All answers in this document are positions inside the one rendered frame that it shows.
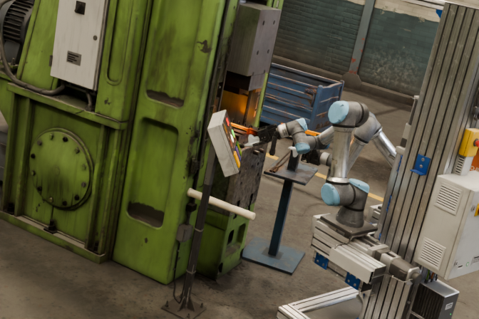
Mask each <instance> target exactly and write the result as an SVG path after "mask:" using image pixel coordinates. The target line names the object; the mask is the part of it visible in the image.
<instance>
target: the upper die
mask: <svg viewBox="0 0 479 319"><path fill-rule="evenodd" d="M264 77H265V73H262V74H258V75H251V76H245V75H240V74H238V73H233V72H231V71H228V70H227V74H226V78H225V84H226V85H231V86H233V87H236V88H240V89H243V90H247V91H250V90H255V89H259V88H262V87H263V83H264Z"/></svg>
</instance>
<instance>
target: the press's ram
mask: <svg viewBox="0 0 479 319"><path fill-rule="evenodd" d="M281 12H282V10H281V9H276V8H272V7H269V6H264V5H261V4H256V3H252V2H248V1H246V3H239V10H238V15H237V21H236V25H235V32H234V36H233V41H232V47H231V51H230V59H229V63H228V67H227V70H228V71H231V72H233V73H238V74H240V75H245V76H251V75H258V74H262V73H268V72H269V67H270V64H271V60H272V54H273V50H274V44H275V40H276V36H277V29H278V26H279V20H280V16H281Z"/></svg>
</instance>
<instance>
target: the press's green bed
mask: <svg viewBox="0 0 479 319"><path fill-rule="evenodd" d="M254 204H255V203H253V204H251V205H249V206H247V207H245V208H244V209H246V210H248V211H251V212H253V210H254ZM248 226H249V219H247V218H245V217H243V216H240V215H237V214H233V215H231V216H227V215H224V214H221V213H219V212H217V211H214V210H211V209H208V208H207V213H206V217H205V225H204V229H203V233H202V238H201V244H200V250H199V254H198V258H197V265H196V269H195V270H196V273H198V274H200V275H202V276H205V277H207V278H210V279H212V280H214V281H216V280H218V279H219V278H221V277H223V276H224V275H225V274H227V273H229V272H230V271H231V270H232V269H234V268H236V267H237V266H238V265H240V264H241V263H242V262H241V260H242V254H243V250H244V244H245V240H246V236H247V230H248Z"/></svg>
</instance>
